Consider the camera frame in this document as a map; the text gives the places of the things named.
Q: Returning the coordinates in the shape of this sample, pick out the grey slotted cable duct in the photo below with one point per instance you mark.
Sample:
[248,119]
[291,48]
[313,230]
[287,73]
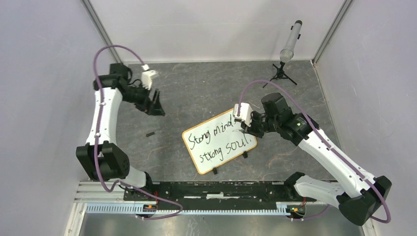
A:
[139,209]

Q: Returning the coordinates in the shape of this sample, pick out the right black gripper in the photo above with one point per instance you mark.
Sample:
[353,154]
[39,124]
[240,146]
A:
[252,130]

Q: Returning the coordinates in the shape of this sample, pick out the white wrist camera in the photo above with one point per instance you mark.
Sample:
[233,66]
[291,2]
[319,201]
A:
[242,111]
[147,76]

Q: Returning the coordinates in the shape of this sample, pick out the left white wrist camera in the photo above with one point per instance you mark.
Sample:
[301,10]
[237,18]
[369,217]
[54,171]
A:
[147,76]

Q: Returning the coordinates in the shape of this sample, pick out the silver microphone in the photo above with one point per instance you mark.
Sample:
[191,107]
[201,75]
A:
[287,53]

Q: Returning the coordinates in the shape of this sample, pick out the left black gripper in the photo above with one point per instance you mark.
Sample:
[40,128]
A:
[153,107]

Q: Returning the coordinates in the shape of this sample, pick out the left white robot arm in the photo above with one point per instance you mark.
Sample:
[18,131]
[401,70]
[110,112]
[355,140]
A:
[101,157]

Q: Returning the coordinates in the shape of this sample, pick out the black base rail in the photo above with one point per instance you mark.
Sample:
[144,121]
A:
[223,195]

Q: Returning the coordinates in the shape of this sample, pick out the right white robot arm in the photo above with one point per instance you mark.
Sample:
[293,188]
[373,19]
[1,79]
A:
[357,193]

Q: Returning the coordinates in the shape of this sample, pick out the black microphone tripod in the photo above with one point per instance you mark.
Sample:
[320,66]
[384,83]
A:
[280,73]

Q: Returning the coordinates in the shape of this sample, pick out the yellow framed whiteboard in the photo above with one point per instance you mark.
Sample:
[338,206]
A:
[212,142]

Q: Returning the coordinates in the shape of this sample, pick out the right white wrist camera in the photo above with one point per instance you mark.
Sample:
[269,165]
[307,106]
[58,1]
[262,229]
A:
[242,111]

